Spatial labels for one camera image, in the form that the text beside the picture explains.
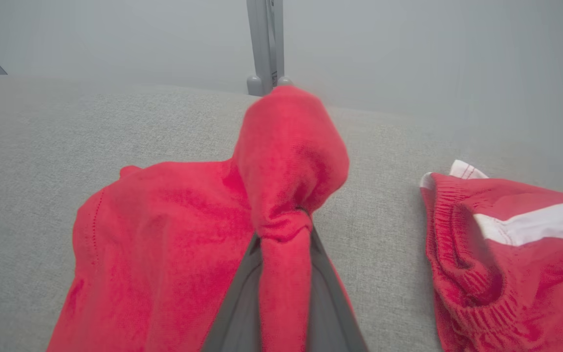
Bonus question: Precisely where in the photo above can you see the grey fabric sofa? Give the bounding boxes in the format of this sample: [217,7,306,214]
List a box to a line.
[0,76,563,352]

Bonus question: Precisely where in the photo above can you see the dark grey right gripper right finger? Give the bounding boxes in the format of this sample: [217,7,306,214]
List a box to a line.
[306,222,368,352]

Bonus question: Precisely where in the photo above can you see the red white number jersey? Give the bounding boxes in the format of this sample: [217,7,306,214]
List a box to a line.
[47,86,369,352]

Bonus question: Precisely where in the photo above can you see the red shorts with white stripe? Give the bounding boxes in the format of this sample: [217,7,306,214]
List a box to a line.
[419,160,563,352]

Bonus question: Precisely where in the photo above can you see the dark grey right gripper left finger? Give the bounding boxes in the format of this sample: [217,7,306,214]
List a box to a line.
[202,232,262,352]

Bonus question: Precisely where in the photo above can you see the grey metal partition post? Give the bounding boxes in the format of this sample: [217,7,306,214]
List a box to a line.
[246,0,293,97]

